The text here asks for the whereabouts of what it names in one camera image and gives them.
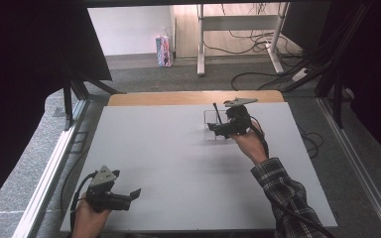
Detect black cables under desk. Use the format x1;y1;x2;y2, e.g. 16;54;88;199
202;3;305;58

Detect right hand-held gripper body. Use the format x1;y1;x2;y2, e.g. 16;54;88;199
222;97;259;137

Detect black floor cable loop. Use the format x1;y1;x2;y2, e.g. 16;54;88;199
230;70;301;92

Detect white power strip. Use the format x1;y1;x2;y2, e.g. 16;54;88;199
292;66;311;82

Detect clear acrylic organizer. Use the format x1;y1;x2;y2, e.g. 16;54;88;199
202;108;242;142

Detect colourful printed carton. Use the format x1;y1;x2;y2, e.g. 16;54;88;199
155;34;174;68

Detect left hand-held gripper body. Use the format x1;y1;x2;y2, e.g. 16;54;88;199
85;165;132;212

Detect person's right hand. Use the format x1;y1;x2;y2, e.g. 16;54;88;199
232;119;270;166

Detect wooden table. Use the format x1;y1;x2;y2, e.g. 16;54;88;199
107;89;286;107

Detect aluminium rail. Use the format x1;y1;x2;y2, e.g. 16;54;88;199
12;98;91;238
316;96;381;238

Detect white desk frame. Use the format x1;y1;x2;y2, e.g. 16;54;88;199
195;3;291;77

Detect black curtain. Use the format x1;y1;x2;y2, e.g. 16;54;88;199
314;0;381;168
0;0;114;216

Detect person's left hand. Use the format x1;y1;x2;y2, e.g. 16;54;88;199
70;192;112;238

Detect hand-held gripper cable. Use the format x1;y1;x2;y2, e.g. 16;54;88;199
249;115;335;238
60;170;99;234

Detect right hand-held gripper cable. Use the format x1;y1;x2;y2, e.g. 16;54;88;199
249;115;335;238

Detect left hand-held gripper cable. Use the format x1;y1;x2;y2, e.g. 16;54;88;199
60;170;99;234

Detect black metal stand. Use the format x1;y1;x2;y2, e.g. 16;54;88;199
280;0;375;130
62;70;124;131

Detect thin black floor cable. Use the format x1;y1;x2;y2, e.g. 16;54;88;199
298;126;325;160

